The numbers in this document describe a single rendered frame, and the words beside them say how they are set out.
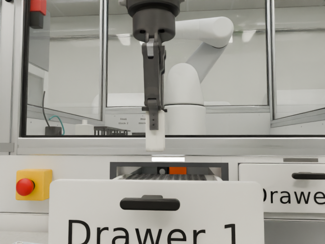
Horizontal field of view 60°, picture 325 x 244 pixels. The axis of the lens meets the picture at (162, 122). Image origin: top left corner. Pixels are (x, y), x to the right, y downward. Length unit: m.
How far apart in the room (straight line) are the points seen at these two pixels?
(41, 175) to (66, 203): 0.33
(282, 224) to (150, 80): 0.48
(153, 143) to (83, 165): 0.31
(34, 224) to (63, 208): 0.40
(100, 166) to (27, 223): 0.24
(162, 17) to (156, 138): 0.20
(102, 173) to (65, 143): 0.12
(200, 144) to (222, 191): 0.32
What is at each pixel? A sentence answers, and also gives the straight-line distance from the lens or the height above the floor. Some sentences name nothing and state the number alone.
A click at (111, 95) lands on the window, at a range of 0.75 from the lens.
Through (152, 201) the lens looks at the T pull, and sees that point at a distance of 0.36.
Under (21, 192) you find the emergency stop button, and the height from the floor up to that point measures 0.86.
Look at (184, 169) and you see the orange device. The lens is 1.06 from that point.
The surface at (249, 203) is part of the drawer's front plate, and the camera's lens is 0.40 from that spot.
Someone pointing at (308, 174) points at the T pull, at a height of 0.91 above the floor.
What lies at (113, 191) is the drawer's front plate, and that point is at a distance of 0.40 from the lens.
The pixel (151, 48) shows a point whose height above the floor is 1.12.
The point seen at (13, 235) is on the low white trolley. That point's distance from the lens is 0.80.
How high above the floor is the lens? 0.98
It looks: 4 degrees up
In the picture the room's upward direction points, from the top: straight up
